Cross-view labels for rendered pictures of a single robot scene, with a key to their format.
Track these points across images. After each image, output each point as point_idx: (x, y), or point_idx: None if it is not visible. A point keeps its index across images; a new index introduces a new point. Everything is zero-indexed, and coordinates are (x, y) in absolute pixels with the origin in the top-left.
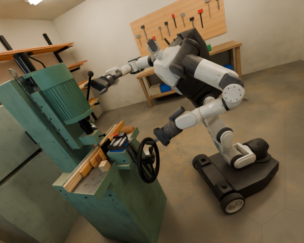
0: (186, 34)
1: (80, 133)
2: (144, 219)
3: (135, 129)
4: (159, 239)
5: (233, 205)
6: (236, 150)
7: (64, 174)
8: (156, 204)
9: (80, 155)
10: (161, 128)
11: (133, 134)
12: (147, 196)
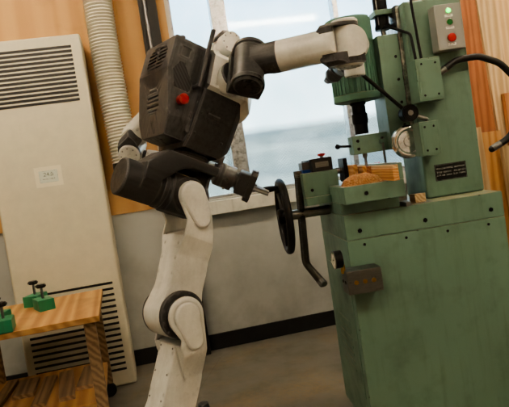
0: (163, 54)
1: (383, 129)
2: (337, 320)
3: (340, 188)
4: (347, 400)
5: None
6: (150, 386)
7: None
8: (352, 362)
9: (410, 169)
10: (241, 169)
11: (338, 190)
12: (343, 315)
